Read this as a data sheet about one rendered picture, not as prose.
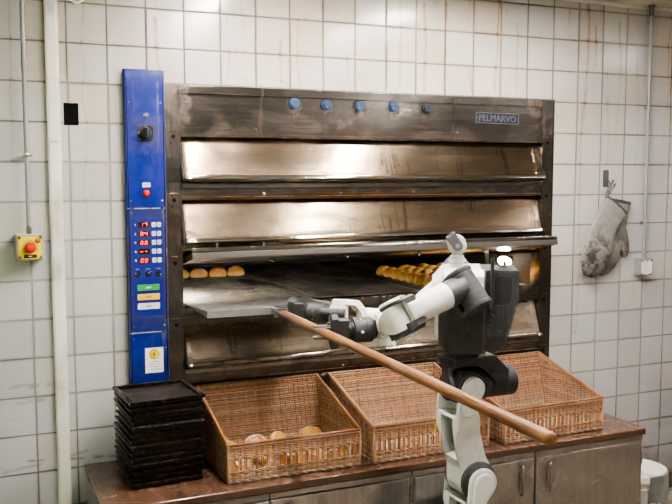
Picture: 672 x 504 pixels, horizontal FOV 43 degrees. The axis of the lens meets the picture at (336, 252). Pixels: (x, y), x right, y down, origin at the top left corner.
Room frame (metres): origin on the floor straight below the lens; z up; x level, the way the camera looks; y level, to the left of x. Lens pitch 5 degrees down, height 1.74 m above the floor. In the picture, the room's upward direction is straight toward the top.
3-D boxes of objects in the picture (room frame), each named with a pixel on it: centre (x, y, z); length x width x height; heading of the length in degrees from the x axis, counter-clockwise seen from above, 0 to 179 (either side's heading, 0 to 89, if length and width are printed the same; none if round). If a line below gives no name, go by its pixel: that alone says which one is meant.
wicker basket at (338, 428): (3.39, 0.24, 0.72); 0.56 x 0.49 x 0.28; 113
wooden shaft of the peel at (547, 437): (2.48, -0.12, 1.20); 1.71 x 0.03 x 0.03; 23
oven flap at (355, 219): (3.86, -0.19, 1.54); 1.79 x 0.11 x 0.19; 113
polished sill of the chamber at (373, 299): (3.89, -0.18, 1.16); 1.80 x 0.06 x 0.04; 113
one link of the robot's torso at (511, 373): (3.05, -0.52, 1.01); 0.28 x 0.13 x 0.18; 113
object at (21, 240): (3.23, 1.17, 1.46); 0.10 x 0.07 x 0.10; 113
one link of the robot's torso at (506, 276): (3.02, -0.50, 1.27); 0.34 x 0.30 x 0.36; 174
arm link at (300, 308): (3.28, 0.12, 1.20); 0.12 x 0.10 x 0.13; 78
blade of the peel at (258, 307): (3.52, 0.31, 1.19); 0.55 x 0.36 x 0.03; 113
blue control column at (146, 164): (4.30, 1.14, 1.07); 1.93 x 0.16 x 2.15; 23
